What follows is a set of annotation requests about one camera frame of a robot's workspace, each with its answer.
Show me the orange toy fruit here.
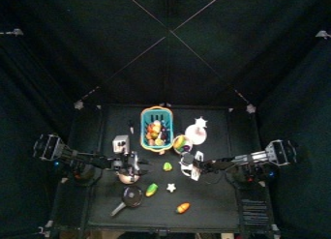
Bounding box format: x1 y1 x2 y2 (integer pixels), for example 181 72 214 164
146 122 161 140

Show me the purple toy eggplant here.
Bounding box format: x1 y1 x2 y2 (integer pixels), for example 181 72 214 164
159 126 170 141

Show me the orange toy carrot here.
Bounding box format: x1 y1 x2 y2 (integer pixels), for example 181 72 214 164
175 202 191 215

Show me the white toy plate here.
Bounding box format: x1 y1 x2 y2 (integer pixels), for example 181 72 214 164
185 124 209 146

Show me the silver toy toaster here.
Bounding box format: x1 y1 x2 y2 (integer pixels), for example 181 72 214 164
111 134 131 154

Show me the green and yellow toy corn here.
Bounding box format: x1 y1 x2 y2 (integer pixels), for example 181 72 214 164
145 183 159 197

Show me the small bowl with toy food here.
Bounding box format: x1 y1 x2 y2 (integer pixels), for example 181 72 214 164
173 134 194 155

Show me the pink toy bowl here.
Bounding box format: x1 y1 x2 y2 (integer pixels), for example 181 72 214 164
118 171 142 185

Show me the teal basket with orange rim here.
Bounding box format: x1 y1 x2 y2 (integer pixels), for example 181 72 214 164
139 105 175 153

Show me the black toy frying pan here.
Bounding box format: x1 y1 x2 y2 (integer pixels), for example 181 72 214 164
109 185 146 218

